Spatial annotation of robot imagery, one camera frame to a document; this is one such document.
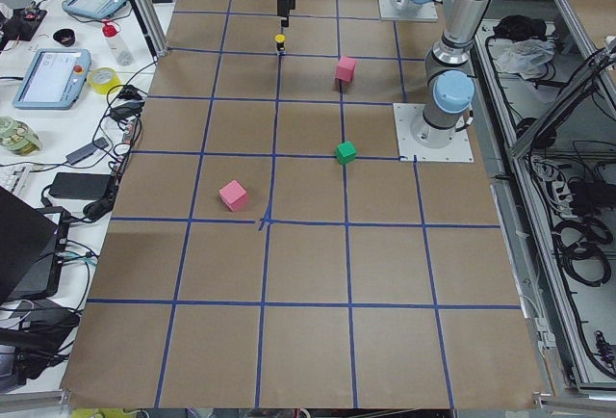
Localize yellow push button switch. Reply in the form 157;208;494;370
274;34;286;56

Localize pink cube upper middle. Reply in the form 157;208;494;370
335;56;357;83

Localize pink cube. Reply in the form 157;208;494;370
335;56;357;83
218;179;248;212

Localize green cube centre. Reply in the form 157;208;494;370
335;141;357;166

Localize white squeeze bottle red cap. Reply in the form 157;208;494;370
102;21;134;66

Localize yellow tape roll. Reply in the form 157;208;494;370
88;67;122;95

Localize pink cube near centre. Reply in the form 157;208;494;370
218;179;248;212

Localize black bowl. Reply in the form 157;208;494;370
52;28;76;47

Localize grey usb hub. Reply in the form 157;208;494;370
65;137;109;166

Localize white crumpled cloth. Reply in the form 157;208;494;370
495;39;555;79

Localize teach pendant lower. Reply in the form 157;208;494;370
13;48;91;110

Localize brown paper mat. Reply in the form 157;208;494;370
63;0;545;409

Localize black power adapter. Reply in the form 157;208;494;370
49;172;112;200

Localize green tape dispenser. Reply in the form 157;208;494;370
1;116;42;156

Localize black laptop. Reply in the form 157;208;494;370
1;189;69;302

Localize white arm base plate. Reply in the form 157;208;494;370
378;0;438;22
393;103;474;163

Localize aluminium frame post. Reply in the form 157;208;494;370
129;0;168;60

